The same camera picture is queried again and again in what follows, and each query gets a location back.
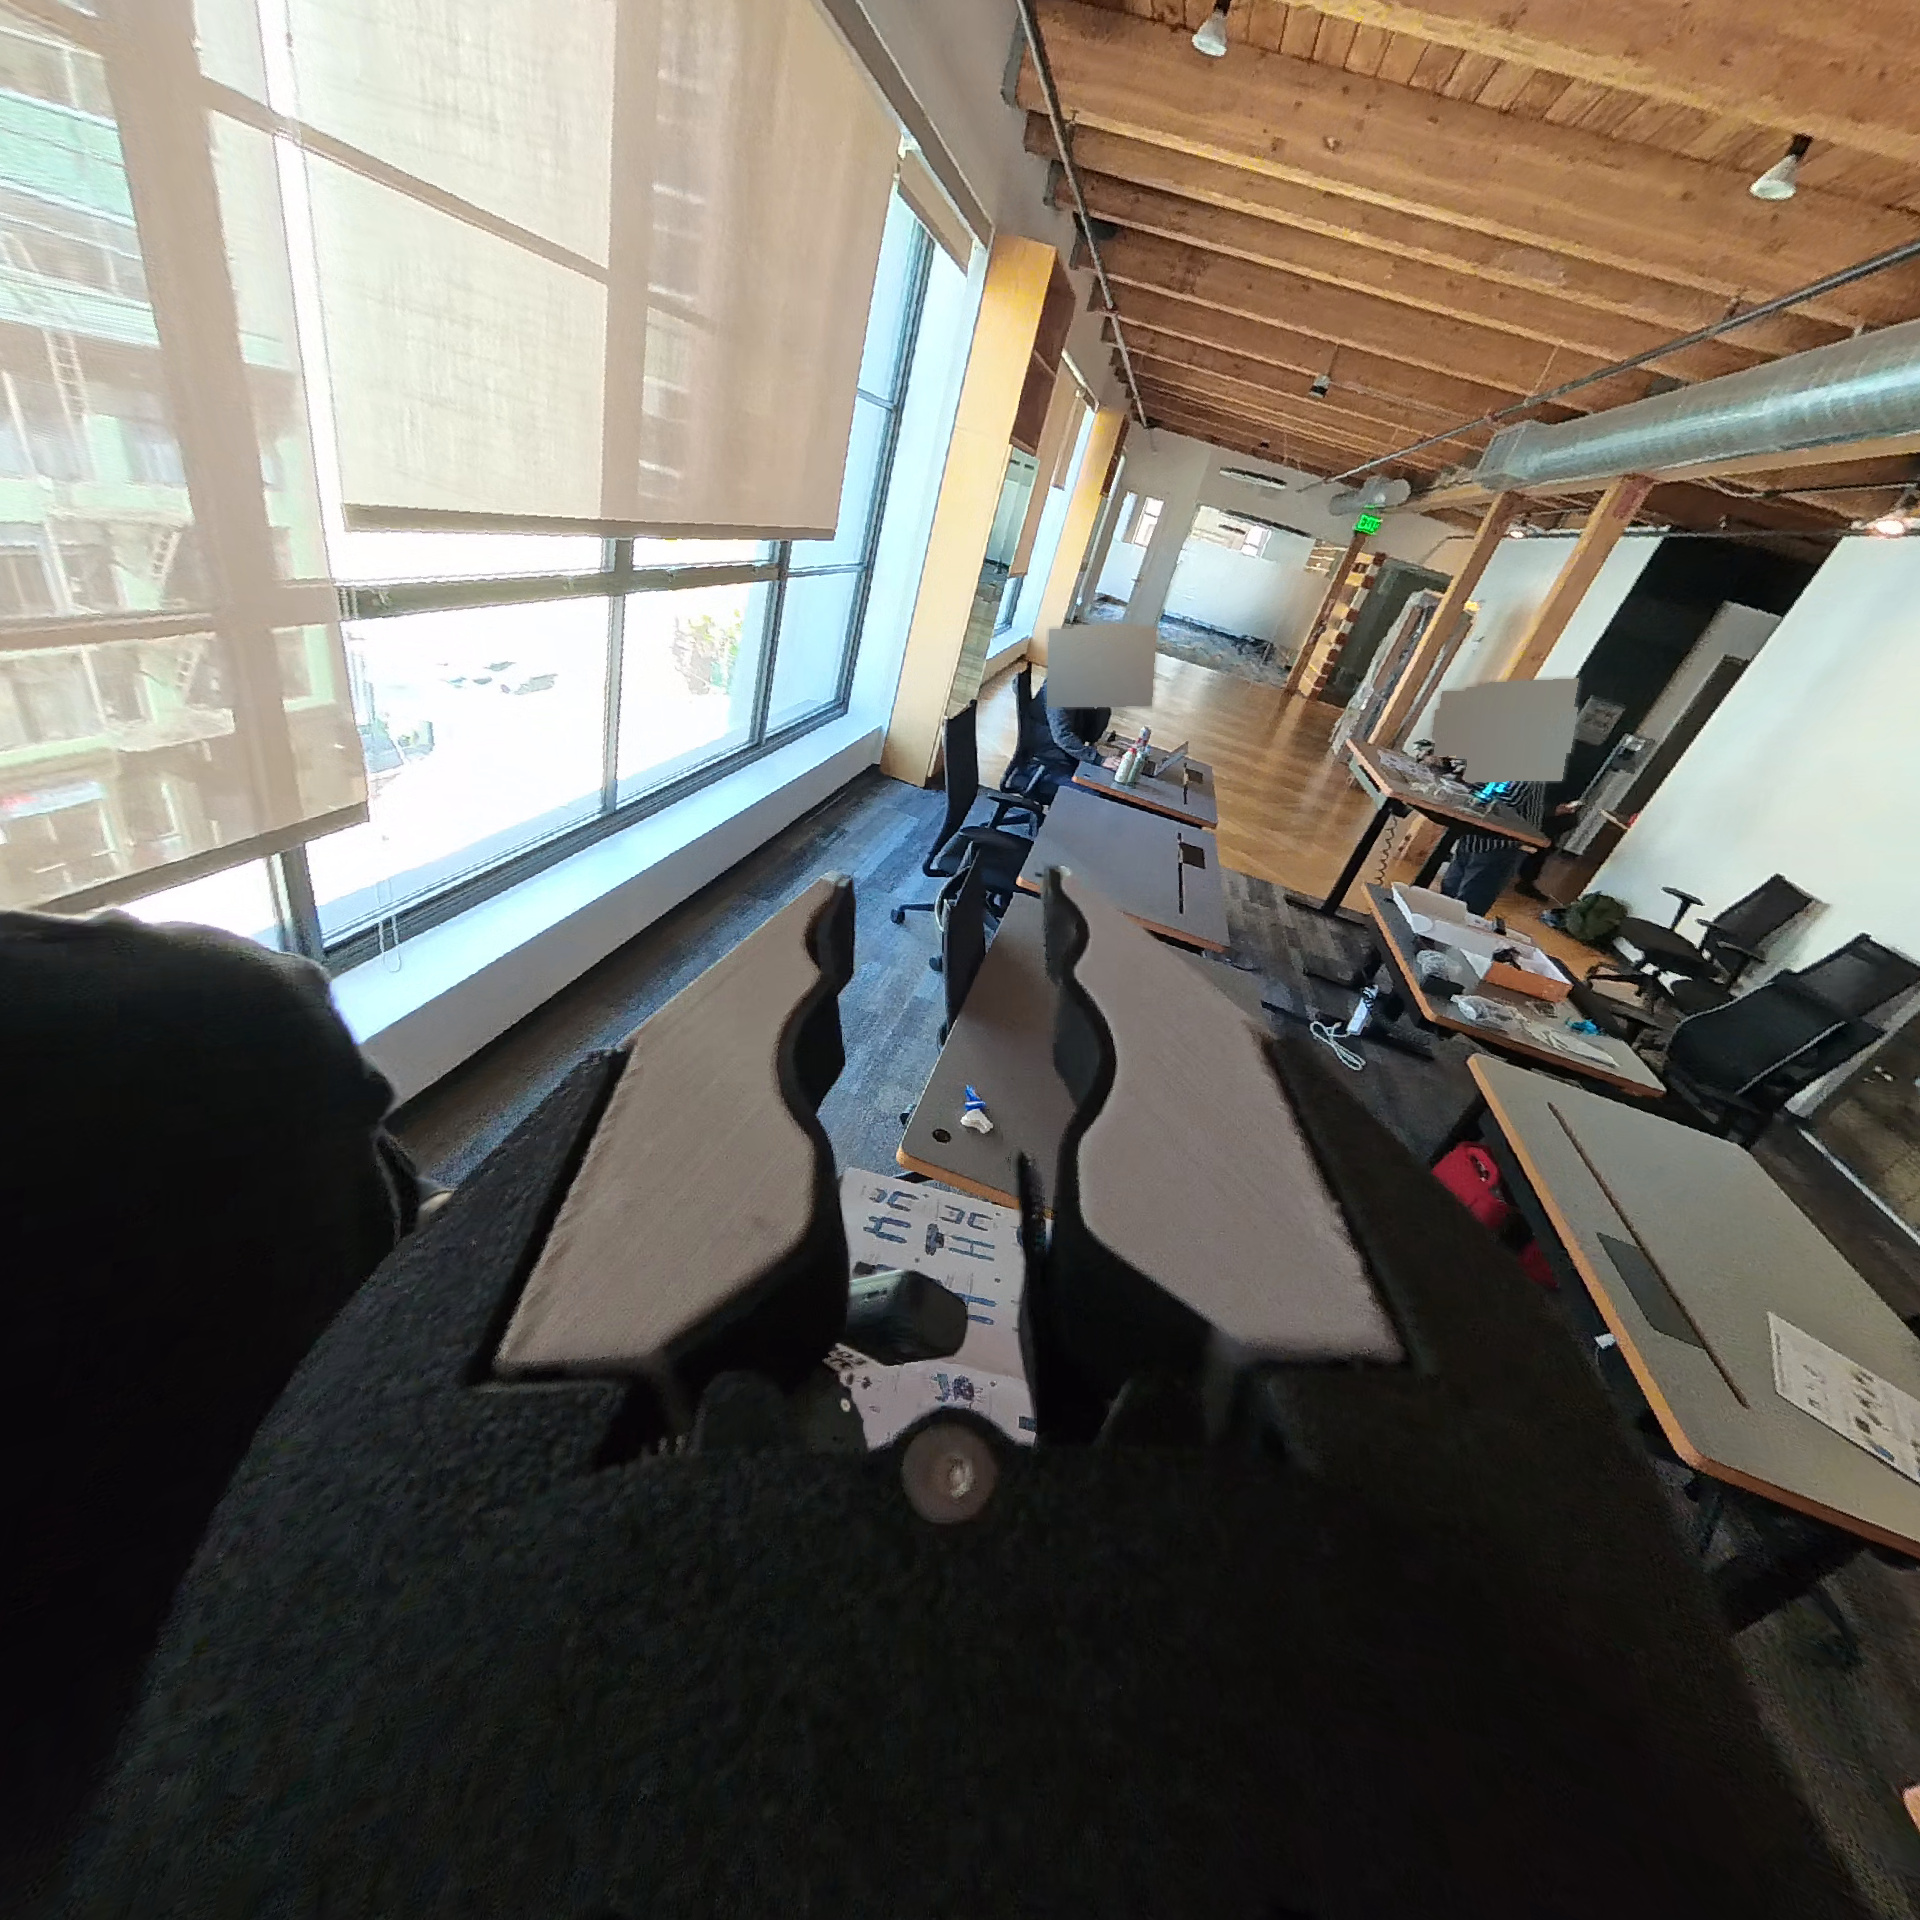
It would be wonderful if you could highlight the large glass window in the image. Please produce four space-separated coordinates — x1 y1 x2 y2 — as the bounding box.
0 0 933 963

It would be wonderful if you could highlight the thin metal ceiling rail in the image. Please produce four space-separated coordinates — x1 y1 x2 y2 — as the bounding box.
1020 0 1150 431

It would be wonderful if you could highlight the wooden standing desk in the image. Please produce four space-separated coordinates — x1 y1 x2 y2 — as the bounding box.
1260 740 1555 985

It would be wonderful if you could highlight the red bag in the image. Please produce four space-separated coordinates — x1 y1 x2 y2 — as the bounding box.
1432 1141 1562 1292

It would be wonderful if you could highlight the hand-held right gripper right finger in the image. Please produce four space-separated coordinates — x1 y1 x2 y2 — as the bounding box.
1039 867 1409 1370

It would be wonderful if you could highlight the cluttered wooden desk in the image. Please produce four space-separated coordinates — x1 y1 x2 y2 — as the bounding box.
1363 883 1668 1100

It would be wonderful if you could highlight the person's black clothing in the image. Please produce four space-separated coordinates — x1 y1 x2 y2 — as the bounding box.
0 908 452 1920

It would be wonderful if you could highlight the silver ceiling duct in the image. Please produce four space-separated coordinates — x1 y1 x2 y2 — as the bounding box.
1327 322 1920 519

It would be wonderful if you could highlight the grey desk with orange edge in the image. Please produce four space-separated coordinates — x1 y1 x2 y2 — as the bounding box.
1073 756 1221 830
1468 1054 1920 1562

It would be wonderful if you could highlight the printed paper leaflet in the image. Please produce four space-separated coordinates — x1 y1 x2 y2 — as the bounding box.
1768 1313 1920 1480

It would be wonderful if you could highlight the assembly instruction manual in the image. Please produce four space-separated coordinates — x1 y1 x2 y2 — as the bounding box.
832 1162 1045 1450

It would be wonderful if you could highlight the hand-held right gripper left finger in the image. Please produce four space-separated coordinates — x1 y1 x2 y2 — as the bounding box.
492 875 858 1386

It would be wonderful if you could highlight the black office chair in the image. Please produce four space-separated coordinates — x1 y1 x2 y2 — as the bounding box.
1665 933 1920 1150
933 855 1038 1045
892 669 1052 924
1590 875 1817 1038

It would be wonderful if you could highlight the grey desk with cable slot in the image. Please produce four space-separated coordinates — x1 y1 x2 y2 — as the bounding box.
897 885 1277 1210
1020 788 1233 954

